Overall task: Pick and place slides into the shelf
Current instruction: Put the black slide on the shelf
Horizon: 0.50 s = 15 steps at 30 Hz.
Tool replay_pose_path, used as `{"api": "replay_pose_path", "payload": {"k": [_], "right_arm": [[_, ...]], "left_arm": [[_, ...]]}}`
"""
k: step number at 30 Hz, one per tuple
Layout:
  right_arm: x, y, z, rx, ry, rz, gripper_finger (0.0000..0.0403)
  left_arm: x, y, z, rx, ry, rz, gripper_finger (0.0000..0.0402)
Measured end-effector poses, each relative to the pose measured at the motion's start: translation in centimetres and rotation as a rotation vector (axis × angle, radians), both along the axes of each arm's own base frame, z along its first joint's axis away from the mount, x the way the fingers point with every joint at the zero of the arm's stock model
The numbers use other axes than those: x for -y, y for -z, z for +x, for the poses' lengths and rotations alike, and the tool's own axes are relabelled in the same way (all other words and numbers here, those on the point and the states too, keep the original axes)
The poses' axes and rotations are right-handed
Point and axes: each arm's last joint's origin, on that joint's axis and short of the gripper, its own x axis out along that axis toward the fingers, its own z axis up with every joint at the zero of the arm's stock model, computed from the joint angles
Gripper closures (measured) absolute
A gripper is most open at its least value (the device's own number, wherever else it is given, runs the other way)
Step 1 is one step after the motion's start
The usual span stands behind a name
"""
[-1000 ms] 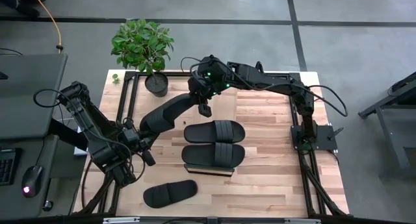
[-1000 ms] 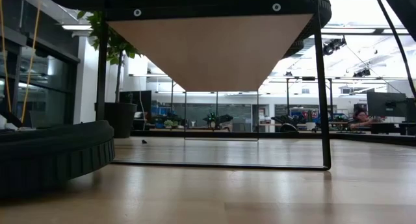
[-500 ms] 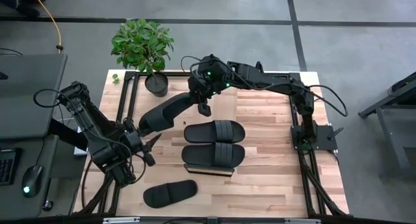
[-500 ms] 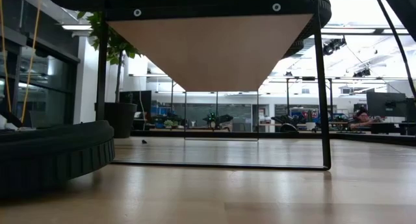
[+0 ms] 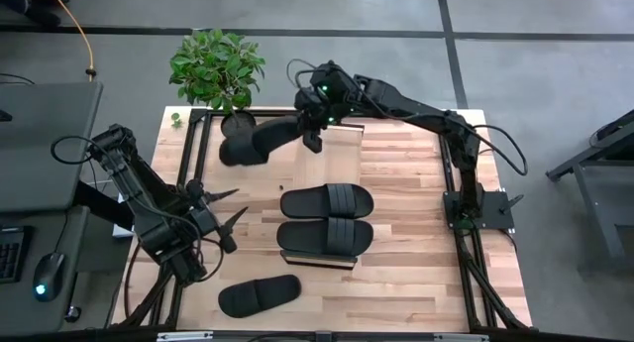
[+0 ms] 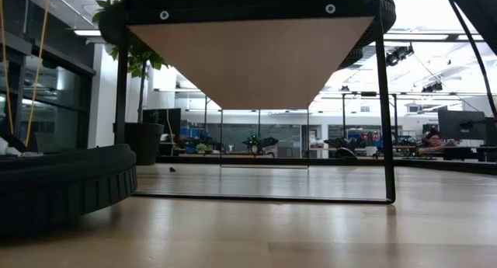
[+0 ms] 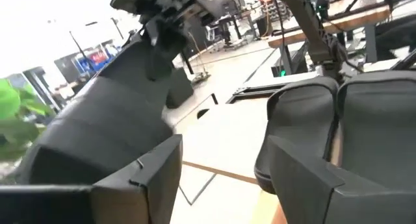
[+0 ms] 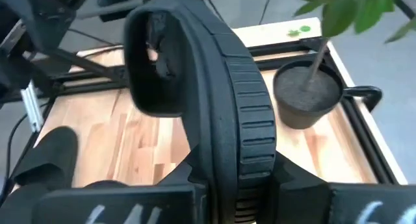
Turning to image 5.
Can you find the person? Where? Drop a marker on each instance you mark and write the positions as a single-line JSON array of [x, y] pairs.
[[39, 12]]

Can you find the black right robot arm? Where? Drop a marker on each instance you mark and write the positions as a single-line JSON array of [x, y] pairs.
[[421, 111]]

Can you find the white box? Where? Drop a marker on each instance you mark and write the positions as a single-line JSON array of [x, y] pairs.
[[121, 231]]

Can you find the silver metal bracket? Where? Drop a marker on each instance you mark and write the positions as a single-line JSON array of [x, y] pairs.
[[183, 336], [460, 338]]

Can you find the grey desk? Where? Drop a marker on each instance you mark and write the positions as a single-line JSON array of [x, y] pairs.
[[44, 148]]

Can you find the green potted plant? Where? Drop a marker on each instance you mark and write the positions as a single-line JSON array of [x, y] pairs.
[[213, 64]]

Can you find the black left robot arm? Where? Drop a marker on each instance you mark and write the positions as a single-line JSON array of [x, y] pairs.
[[134, 193]]

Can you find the black rubber slide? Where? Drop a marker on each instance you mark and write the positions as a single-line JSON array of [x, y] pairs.
[[257, 296], [307, 201], [304, 237], [257, 141]]

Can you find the wooden shelf black metal frame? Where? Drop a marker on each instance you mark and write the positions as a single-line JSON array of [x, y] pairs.
[[337, 158]]

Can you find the black computer mouse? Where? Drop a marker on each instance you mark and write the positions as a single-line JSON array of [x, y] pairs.
[[49, 275]]

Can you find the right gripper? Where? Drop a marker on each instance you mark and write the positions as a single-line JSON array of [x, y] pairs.
[[337, 96]]

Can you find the black aluminium table frame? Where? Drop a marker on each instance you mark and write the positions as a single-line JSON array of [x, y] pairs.
[[198, 116]]

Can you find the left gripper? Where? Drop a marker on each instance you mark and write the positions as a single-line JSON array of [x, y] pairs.
[[203, 218]]

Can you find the dark metal stand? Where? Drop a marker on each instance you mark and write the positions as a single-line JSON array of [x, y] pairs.
[[619, 208]]

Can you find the black keyboard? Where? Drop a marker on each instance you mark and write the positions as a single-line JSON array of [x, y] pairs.
[[12, 255]]

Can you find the black round knob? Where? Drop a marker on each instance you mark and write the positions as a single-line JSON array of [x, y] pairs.
[[73, 313]]

